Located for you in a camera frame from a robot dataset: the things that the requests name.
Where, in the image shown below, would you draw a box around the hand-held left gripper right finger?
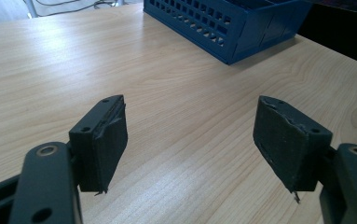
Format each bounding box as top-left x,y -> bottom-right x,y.
252,94 -> 335,203

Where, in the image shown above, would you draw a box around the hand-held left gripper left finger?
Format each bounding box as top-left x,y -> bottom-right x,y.
68,94 -> 130,196

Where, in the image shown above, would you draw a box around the blue plastic file rack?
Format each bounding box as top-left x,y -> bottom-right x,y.
143,0 -> 314,66

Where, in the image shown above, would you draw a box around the black floor cables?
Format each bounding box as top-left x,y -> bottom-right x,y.
34,0 -> 119,17

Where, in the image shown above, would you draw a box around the white metal stand frame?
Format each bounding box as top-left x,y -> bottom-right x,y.
22,0 -> 41,19

